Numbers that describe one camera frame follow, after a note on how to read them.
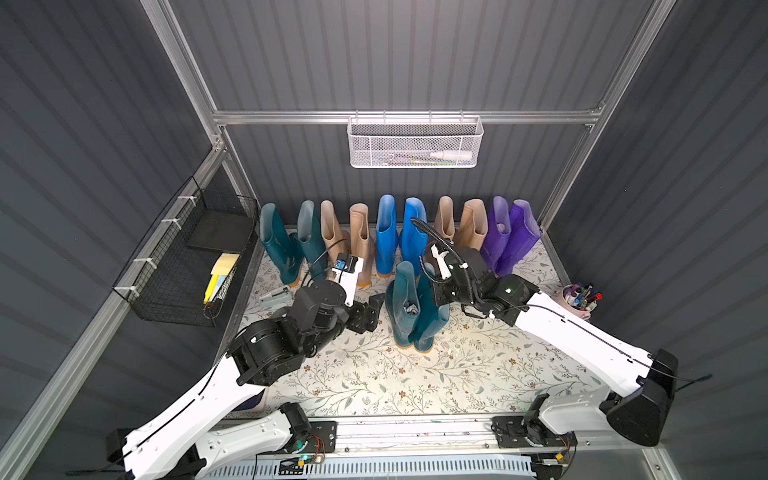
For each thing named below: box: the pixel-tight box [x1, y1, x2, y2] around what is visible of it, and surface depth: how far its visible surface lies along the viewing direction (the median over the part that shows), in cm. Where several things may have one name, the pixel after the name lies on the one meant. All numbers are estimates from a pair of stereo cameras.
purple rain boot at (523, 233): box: [495, 199, 542, 276], surface depth 89 cm
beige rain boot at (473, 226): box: [454, 198, 488, 251], surface depth 91 cm
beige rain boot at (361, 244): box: [349, 202, 377, 287], surface depth 92 cm
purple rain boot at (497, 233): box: [480, 195, 512, 275], surface depth 91 cm
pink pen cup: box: [561, 283, 604, 320], surface depth 86 cm
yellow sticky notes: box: [204, 253, 241, 304], surface depth 75 cm
